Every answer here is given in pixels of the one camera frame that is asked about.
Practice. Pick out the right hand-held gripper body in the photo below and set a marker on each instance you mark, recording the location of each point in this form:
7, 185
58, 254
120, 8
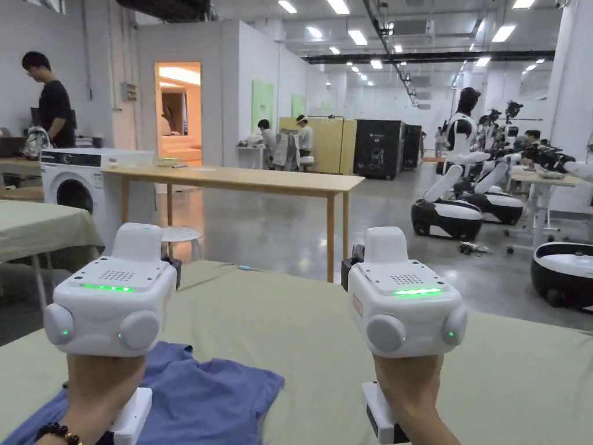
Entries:
407, 310

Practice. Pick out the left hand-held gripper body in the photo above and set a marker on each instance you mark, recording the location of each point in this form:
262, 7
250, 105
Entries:
104, 306

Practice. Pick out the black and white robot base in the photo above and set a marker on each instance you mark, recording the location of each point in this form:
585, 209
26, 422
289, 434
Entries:
563, 273

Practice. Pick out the person's left forearm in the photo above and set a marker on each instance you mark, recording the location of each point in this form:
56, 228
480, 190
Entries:
53, 436

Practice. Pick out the person's left hand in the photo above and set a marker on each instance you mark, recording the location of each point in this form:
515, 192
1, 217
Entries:
99, 389

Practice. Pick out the person's right hand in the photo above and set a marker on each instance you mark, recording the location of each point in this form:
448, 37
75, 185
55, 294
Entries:
414, 394

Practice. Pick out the bed with pale green sheet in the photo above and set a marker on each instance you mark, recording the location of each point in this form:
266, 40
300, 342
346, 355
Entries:
296, 333

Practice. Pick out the white washing machine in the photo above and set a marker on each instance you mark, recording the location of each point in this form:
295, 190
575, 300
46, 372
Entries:
69, 190

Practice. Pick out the blue shirt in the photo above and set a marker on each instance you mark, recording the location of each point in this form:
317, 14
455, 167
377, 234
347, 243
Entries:
204, 394

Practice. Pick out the white and black humanoid robot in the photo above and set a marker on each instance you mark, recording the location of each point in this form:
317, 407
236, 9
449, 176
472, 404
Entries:
456, 139
498, 194

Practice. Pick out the black crate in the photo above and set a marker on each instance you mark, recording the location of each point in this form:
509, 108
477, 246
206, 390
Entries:
377, 148

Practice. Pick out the white desk with wooden top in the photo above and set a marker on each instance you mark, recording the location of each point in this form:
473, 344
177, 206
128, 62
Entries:
539, 185

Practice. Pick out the yellow wooden crate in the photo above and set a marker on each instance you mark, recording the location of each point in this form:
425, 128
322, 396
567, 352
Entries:
331, 143

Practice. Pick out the grey wall box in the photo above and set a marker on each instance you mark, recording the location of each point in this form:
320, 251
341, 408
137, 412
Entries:
129, 92

